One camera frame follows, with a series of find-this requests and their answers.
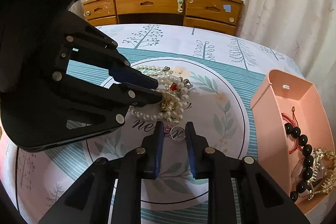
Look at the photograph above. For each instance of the tree pattern tablecloth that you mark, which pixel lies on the tree pattern tablecloth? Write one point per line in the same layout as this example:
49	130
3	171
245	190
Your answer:
174	90

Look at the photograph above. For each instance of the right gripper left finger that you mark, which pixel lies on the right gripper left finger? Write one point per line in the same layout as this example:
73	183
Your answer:
109	191

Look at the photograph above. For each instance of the white curtain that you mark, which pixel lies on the white curtain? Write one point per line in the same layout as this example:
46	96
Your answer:
304	30

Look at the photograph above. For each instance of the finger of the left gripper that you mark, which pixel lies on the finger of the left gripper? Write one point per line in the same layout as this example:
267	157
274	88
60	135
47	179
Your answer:
136	75
136	96

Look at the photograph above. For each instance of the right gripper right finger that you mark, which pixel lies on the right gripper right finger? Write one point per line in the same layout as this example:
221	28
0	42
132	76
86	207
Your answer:
239	190

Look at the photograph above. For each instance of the pink plastic tray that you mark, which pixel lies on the pink plastic tray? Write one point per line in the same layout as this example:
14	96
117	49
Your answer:
294	139

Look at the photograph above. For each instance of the wooden desk with drawers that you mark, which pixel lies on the wooden desk with drawers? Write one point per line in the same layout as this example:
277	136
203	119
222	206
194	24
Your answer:
214	15

